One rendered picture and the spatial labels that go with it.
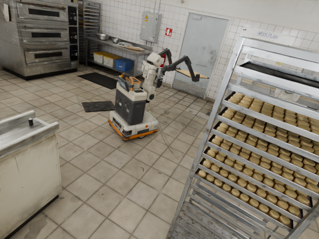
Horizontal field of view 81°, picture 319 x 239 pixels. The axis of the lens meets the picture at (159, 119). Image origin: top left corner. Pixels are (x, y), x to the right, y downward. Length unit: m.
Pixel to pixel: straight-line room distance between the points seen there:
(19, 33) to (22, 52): 0.37
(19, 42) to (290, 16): 5.57
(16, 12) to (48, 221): 3.91
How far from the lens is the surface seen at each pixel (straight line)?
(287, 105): 1.01
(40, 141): 1.75
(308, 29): 5.20
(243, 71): 1.00
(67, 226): 2.17
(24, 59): 5.12
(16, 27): 4.98
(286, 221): 1.39
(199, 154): 1.18
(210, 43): 5.31
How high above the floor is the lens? 1.84
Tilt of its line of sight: 29 degrees down
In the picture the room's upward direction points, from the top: 12 degrees clockwise
